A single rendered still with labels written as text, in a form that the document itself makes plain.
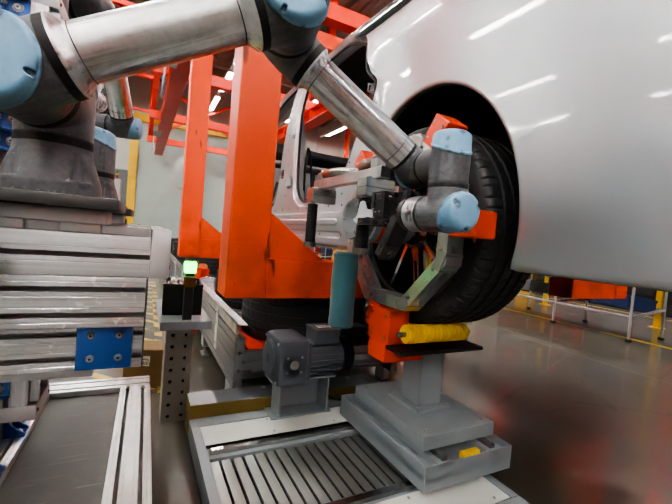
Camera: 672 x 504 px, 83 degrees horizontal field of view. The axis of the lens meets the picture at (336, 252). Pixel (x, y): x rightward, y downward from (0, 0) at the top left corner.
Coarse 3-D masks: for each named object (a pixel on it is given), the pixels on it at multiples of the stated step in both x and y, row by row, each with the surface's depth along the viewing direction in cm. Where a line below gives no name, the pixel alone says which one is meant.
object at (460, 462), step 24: (360, 408) 144; (360, 432) 136; (384, 432) 123; (384, 456) 122; (408, 456) 112; (432, 456) 111; (456, 456) 116; (480, 456) 115; (504, 456) 120; (432, 480) 107; (456, 480) 111
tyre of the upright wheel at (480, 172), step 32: (480, 160) 103; (512, 160) 111; (480, 192) 102; (512, 192) 104; (512, 224) 102; (480, 256) 101; (512, 256) 105; (384, 288) 139; (448, 288) 110; (480, 288) 105; (512, 288) 112; (416, 320) 122; (448, 320) 118
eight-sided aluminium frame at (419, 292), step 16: (352, 240) 145; (448, 240) 100; (368, 256) 145; (448, 256) 101; (368, 272) 141; (432, 272) 104; (448, 272) 103; (368, 288) 133; (416, 288) 111; (432, 288) 110; (384, 304) 124; (400, 304) 116; (416, 304) 114
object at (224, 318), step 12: (180, 276) 371; (204, 288) 243; (204, 300) 234; (216, 300) 206; (216, 312) 194; (228, 312) 179; (216, 324) 193; (228, 324) 171; (240, 324) 158; (216, 336) 192; (228, 336) 171; (240, 336) 160; (240, 348) 158
